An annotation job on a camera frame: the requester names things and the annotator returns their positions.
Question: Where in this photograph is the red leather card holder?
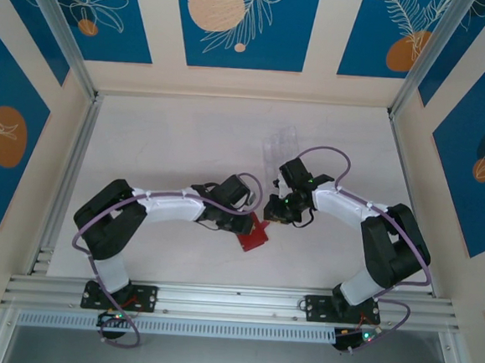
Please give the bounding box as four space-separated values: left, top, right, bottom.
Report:
236 211 272 255

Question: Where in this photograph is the clear plastic card tray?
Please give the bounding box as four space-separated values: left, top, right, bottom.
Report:
259 123 305 185

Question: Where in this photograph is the grey metal sheet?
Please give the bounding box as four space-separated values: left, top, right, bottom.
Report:
0 296 482 363

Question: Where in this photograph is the black controller board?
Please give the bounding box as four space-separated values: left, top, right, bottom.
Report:
333 327 383 355
96 309 135 330

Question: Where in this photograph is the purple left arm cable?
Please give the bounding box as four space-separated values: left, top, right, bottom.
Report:
64 158 266 359

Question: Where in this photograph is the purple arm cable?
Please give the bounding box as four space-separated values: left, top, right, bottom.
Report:
64 158 266 359
281 143 442 360

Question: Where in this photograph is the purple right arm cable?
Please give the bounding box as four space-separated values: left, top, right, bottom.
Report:
281 143 442 360

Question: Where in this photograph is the aluminium front rail frame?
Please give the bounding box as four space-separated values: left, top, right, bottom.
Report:
0 259 466 345

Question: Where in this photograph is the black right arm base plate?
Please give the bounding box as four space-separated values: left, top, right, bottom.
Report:
302 293 384 328

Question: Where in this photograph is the white slotted cable duct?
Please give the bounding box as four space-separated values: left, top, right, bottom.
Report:
14 303 337 350

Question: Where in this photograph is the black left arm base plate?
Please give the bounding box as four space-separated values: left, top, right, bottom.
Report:
80 280 159 314

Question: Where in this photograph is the aluminium side rail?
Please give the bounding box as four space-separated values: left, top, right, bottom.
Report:
375 113 450 298
27 87 106 283

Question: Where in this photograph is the aluminium corner post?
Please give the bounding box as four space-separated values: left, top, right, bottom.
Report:
388 0 485 126
9 0 106 102

